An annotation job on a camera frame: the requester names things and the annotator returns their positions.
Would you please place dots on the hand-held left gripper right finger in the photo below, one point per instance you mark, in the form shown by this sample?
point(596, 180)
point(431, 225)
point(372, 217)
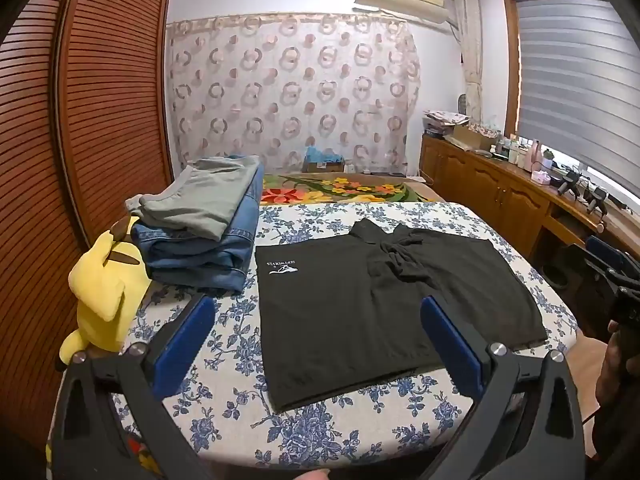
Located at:
point(450, 345)

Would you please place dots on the black handheld device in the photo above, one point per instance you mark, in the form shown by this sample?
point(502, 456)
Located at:
point(569, 182)
point(595, 200)

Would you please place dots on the wooden louvered wardrobe door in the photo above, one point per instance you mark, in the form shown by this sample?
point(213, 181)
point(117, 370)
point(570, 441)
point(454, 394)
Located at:
point(115, 85)
point(30, 185)

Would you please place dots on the pink bottle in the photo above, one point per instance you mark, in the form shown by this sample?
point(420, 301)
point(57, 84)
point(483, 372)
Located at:
point(536, 155)

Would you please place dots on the folded blue jeans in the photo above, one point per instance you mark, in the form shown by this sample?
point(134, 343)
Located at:
point(210, 260)

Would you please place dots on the colourful floral blanket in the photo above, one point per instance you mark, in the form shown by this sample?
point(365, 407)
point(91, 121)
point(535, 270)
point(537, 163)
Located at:
point(320, 190)

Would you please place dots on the box with blue cloth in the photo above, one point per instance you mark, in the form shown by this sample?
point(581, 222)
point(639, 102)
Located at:
point(320, 157)

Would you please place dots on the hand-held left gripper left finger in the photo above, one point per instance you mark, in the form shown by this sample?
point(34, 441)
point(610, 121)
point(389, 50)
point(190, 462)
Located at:
point(182, 345)

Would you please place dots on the grey window blind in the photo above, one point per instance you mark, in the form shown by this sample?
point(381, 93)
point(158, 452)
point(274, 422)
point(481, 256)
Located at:
point(575, 85)

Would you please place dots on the small pink box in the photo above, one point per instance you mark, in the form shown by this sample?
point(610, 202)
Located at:
point(541, 177)

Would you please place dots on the cardboard box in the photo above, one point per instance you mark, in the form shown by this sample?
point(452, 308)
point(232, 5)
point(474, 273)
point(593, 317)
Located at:
point(470, 137)

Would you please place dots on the wooden cabinet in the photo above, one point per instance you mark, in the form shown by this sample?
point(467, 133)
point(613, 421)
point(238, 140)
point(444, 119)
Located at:
point(480, 185)

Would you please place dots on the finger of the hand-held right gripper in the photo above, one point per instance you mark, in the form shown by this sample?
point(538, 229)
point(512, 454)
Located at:
point(602, 250)

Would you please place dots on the circle patterned curtain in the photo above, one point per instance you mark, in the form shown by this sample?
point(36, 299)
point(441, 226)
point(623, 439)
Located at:
point(280, 85)

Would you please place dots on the stack of printed papers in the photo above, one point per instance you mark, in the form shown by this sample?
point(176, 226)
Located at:
point(442, 120)

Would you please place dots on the folded grey-green pants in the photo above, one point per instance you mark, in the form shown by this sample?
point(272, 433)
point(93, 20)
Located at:
point(205, 200)

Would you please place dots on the blue floral bed sheet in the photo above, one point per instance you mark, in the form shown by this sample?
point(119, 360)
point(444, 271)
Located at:
point(225, 400)

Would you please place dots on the black pants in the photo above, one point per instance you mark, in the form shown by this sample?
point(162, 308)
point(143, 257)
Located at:
point(350, 320)

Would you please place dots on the lace window curtain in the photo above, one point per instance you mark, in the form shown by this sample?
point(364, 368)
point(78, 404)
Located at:
point(470, 60)

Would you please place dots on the yellow plush toy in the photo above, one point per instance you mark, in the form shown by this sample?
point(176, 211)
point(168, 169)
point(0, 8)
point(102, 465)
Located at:
point(105, 290)

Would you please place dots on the person's right hand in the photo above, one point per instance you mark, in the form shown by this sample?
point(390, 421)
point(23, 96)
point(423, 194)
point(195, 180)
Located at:
point(611, 360)

